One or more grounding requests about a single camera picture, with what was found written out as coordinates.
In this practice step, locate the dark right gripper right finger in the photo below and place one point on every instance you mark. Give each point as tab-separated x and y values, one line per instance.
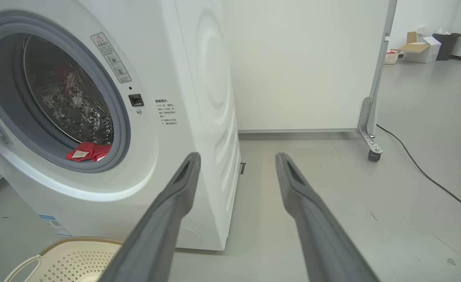
320	243

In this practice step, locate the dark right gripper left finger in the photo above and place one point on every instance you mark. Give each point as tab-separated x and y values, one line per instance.
160	235

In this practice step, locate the red white-striped garment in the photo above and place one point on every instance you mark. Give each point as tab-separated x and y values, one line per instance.
91	150

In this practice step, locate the cream perforated laundry basket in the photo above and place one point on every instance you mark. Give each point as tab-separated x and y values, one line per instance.
70	262

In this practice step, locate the white front-load washing machine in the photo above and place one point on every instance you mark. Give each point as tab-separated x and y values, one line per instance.
183	78

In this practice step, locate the small white basket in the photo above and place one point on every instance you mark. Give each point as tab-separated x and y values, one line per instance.
391	58

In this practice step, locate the blue energy label sticker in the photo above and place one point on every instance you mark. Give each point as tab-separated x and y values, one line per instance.
54	225

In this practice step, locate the white partition panel on casters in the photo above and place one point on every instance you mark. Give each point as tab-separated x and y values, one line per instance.
301	70

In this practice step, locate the white warning label sticker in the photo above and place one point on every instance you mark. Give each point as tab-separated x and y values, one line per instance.
111	58

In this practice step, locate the white and brown cardboard box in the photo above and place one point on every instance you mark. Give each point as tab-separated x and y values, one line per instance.
422	53

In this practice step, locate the black trash bin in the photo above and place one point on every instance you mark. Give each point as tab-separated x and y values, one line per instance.
447	47

